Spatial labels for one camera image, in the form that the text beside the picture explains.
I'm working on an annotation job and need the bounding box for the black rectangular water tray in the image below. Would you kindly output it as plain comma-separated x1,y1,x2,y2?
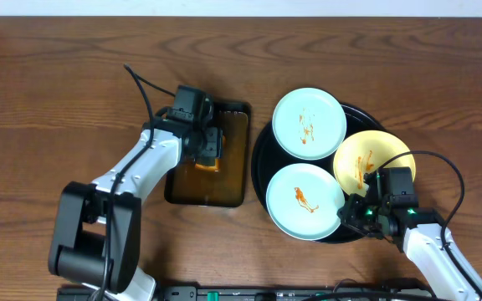
164,101,251,207

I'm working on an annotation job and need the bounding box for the yellow plate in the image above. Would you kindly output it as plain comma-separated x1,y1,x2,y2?
333,130,410,196

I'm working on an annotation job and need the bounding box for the light blue plate top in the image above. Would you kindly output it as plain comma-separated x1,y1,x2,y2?
271,88,347,161

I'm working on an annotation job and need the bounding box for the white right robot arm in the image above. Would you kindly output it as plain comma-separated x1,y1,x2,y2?
337,194,482,300

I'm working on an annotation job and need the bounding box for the orange green scrub sponge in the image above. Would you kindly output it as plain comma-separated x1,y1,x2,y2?
195,135,226,172

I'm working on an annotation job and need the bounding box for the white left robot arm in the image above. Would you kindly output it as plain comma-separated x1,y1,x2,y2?
48,127,223,300

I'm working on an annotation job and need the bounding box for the light blue plate bottom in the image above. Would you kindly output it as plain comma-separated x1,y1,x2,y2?
265,163,345,241

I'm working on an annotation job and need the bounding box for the light blue plate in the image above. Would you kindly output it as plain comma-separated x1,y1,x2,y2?
271,88,347,161
265,163,345,241

